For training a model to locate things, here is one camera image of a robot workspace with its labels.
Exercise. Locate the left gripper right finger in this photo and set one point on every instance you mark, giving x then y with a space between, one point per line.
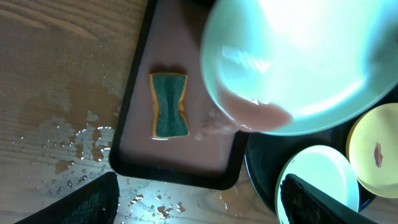
305 204

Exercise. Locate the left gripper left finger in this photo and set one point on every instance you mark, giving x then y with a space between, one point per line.
96 202

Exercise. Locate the yellow plate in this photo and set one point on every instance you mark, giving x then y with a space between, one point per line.
371 148

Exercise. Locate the green and orange sponge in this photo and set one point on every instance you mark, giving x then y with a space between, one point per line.
169 116

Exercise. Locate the light blue plate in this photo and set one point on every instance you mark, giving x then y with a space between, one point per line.
290 68
326 169

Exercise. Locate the round black tray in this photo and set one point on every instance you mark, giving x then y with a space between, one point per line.
266 156

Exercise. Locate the black rectangular water tray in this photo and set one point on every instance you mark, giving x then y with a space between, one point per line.
169 42

